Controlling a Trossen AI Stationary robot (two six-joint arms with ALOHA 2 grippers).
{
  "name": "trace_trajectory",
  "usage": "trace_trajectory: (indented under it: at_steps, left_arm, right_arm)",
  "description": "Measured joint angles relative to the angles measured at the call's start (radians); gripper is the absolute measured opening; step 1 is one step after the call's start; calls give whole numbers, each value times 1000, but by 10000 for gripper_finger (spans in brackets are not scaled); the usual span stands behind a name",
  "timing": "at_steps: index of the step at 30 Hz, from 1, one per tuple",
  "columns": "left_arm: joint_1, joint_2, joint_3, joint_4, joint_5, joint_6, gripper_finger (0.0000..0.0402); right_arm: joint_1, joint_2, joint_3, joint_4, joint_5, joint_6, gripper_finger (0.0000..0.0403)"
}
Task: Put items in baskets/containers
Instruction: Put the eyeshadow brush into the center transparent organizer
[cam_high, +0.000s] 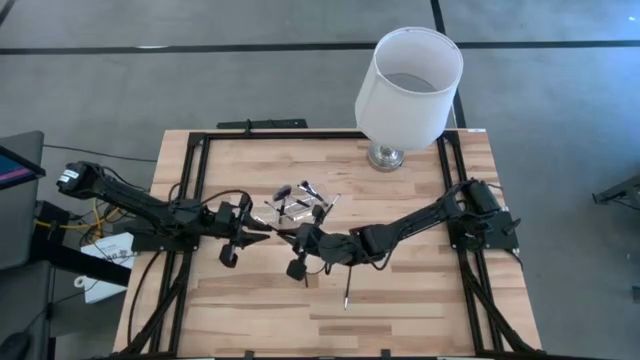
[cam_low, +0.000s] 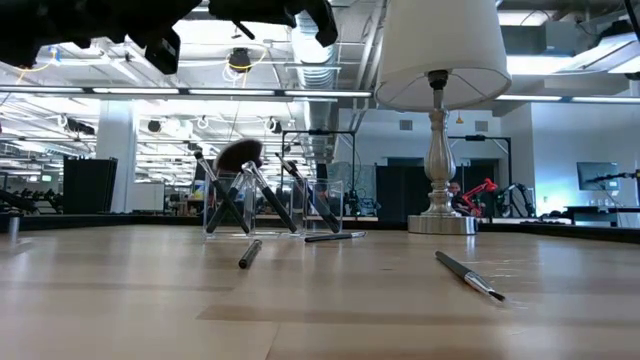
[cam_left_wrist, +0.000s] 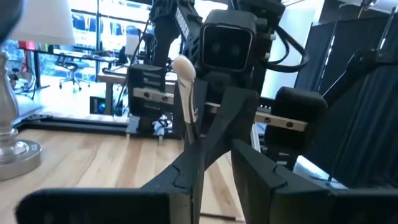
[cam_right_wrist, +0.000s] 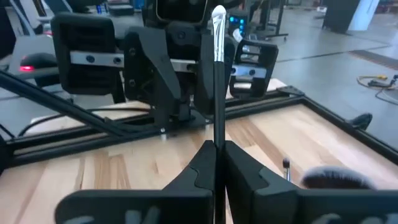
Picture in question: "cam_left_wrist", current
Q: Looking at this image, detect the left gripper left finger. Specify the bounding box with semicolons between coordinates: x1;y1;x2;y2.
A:
15;141;205;224

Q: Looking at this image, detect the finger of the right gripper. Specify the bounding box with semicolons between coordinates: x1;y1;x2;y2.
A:
203;86;328;170
127;63;187;142

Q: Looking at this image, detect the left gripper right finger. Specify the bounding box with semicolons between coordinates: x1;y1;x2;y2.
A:
231;139;398;224

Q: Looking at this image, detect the white monitor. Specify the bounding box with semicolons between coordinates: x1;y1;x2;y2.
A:
125;32;141;57

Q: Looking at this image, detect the wooden desk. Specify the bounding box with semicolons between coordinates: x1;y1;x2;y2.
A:
96;73;178;116

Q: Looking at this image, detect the small black computer tower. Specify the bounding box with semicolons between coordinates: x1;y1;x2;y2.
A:
89;95;107;115

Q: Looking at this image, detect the black office chair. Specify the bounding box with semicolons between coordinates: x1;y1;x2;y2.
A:
55;60;91;93

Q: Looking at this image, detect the silver table lamp white shade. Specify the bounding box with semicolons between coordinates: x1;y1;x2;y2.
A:
0;0;76;182

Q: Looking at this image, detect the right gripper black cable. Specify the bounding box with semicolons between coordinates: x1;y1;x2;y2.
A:
264;26;310;74

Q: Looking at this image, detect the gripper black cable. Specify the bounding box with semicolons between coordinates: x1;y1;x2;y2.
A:
264;26;310;74
0;0;25;44

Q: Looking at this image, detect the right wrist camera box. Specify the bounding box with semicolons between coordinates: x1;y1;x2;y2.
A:
198;9;258;73

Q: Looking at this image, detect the black aluminium table frame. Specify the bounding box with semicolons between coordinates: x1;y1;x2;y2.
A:
15;48;398;141

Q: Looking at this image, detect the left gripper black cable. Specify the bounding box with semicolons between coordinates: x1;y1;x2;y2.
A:
0;0;25;44

